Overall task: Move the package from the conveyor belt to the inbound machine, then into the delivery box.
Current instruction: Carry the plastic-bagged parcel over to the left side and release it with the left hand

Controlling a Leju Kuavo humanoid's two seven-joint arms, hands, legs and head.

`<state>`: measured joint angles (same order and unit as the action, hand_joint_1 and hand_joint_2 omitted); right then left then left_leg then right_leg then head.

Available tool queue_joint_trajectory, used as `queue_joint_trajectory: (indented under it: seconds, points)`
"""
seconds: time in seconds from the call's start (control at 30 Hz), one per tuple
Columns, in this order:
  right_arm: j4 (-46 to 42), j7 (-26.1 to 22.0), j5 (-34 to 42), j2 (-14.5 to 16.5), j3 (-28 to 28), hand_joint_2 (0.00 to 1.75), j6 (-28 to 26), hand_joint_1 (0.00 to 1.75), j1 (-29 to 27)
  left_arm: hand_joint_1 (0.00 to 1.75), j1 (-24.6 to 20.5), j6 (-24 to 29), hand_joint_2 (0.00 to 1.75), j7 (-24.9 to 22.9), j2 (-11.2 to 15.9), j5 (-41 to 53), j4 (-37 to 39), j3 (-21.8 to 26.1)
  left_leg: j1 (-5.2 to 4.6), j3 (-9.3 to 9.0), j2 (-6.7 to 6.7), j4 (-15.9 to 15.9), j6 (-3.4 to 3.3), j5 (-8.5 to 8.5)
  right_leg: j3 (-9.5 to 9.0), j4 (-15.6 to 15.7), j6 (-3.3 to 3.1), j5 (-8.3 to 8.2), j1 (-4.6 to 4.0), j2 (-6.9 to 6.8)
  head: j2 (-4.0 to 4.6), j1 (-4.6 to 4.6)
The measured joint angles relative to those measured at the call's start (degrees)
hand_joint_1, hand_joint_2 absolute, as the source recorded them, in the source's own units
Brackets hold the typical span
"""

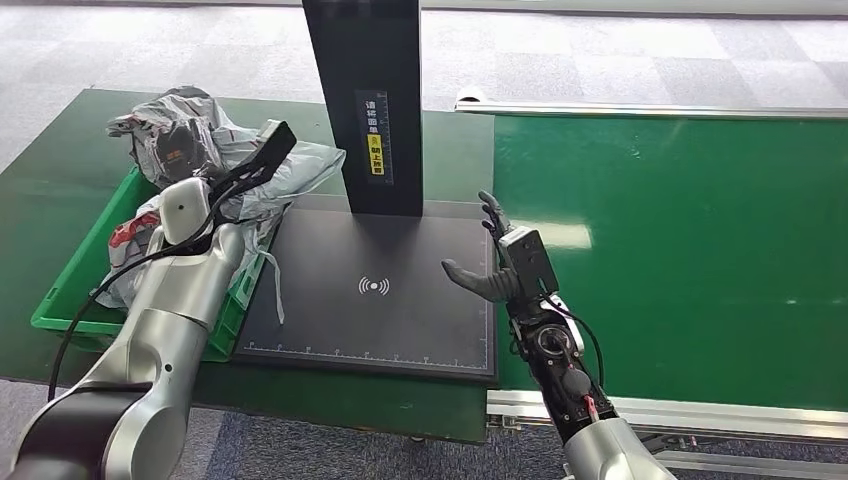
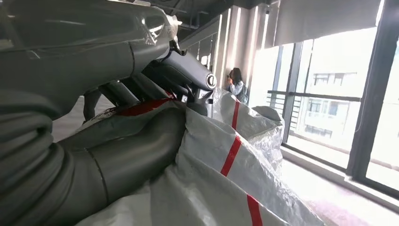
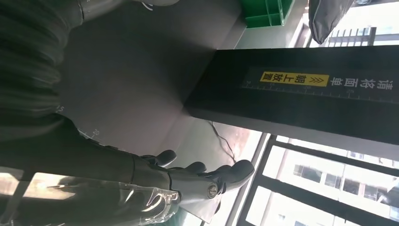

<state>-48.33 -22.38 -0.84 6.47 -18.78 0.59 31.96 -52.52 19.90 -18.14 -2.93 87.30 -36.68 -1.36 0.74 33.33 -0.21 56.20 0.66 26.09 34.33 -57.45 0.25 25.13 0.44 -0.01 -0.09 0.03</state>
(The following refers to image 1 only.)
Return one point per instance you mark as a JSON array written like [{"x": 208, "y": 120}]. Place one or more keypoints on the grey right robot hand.
[{"x": 490, "y": 285}]

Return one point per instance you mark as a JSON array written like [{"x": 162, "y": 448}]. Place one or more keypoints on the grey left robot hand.
[{"x": 175, "y": 142}]

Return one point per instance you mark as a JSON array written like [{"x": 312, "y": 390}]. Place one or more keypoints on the grey package with red print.
[{"x": 291, "y": 172}]

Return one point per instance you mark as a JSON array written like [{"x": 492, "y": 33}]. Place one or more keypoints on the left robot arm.
[{"x": 172, "y": 285}]

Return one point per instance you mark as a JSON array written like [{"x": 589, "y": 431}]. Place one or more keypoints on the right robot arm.
[{"x": 576, "y": 391}]

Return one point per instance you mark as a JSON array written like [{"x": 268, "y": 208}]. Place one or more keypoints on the green conveyor belt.
[{"x": 696, "y": 265}]

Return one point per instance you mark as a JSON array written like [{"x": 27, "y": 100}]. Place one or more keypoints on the black scan pad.
[{"x": 371, "y": 331}]

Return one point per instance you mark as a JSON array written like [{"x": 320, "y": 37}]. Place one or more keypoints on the yellow black column label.
[{"x": 376, "y": 154}]

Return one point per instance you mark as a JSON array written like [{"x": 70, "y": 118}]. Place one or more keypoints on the green plastic crate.
[{"x": 73, "y": 291}]

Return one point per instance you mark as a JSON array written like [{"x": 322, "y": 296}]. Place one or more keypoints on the black scanner column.
[{"x": 358, "y": 60}]

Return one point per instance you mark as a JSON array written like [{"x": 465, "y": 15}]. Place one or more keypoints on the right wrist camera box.
[{"x": 530, "y": 262}]

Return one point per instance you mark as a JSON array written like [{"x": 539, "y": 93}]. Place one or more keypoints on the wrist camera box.
[
  {"x": 530, "y": 262},
  {"x": 278, "y": 146}
]

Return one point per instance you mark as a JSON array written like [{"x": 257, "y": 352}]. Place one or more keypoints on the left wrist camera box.
[{"x": 278, "y": 146}]

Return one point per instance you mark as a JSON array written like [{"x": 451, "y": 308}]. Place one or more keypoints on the silver conveyor side rail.
[
  {"x": 696, "y": 416},
  {"x": 662, "y": 110}
]

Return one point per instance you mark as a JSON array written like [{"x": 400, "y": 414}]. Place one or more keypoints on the silver conveyor frame beam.
[{"x": 762, "y": 460}]

